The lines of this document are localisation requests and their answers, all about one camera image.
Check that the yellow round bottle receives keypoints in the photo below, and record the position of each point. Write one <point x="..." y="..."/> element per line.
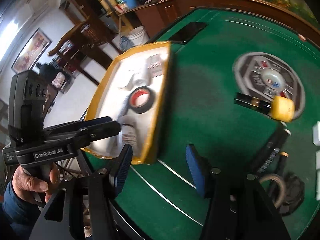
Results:
<point x="282" y="108"/>

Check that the table centre control panel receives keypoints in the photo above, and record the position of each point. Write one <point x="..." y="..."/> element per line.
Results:
<point x="252" y="70"/>

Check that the black tape roll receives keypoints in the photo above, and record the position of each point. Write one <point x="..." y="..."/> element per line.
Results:
<point x="148" y="107"/>

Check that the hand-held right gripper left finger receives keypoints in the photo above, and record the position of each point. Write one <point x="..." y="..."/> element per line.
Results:
<point x="122" y="172"/>

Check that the wooden chair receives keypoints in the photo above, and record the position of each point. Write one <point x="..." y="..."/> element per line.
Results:
<point x="72" y="33"/>

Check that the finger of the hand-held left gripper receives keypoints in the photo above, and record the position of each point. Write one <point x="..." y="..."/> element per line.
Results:
<point x="105" y="131"/>
<point x="100" y="122"/>

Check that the black cosmetic tube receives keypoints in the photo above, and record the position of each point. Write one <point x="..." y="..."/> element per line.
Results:
<point x="272" y="150"/>

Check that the black gold rectangular case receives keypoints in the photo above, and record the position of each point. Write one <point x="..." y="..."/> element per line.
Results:
<point x="245" y="100"/>

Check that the white tube bottle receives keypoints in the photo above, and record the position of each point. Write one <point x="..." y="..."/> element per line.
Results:
<point x="140" y="76"/>

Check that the grey blue bin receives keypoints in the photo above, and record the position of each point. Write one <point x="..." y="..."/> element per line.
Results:
<point x="125" y="43"/>

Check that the red white paper cup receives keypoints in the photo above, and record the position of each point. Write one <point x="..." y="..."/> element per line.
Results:
<point x="122" y="7"/>

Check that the yellow-edged white box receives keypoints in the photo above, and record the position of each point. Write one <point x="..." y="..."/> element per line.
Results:
<point x="125" y="66"/>

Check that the white labelled bottle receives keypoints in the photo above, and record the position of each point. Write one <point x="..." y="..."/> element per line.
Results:
<point x="128" y="136"/>

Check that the person's left forearm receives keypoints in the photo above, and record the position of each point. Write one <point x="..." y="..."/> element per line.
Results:
<point x="15" y="212"/>

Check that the white block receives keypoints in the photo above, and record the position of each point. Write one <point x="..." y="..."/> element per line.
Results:
<point x="318" y="185"/>
<point x="318" y="160"/>
<point x="316" y="133"/>

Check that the wooden cabinet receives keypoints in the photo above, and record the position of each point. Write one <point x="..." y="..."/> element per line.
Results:
<point x="155" y="17"/>

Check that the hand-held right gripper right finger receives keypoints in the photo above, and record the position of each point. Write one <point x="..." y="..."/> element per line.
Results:
<point x="198" y="170"/>

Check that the black smartphone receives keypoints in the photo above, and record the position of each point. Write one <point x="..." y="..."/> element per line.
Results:
<point x="187" y="32"/>

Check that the framed wall picture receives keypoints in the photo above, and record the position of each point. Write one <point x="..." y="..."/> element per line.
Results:
<point x="30" y="51"/>

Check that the white plastic bucket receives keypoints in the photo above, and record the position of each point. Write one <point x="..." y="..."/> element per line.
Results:
<point x="137" y="37"/>

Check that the black padlock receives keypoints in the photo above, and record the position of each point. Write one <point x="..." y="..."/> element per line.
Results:
<point x="292" y="192"/>

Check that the person's left hand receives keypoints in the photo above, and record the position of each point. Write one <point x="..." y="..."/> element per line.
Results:
<point x="27" y="182"/>

